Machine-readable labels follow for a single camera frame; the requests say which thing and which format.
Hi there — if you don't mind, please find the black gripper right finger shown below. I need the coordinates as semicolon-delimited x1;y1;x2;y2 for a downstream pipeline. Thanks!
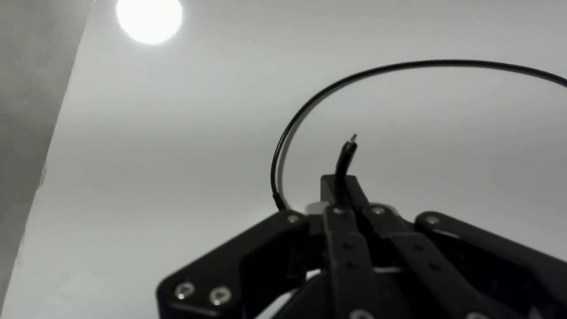
343;176;567;319

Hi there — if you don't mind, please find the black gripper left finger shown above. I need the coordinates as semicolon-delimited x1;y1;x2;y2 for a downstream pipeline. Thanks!
157;174;380;319

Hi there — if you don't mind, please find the black charging cable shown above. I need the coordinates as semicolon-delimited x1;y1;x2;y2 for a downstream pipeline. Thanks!
270;59;567;215

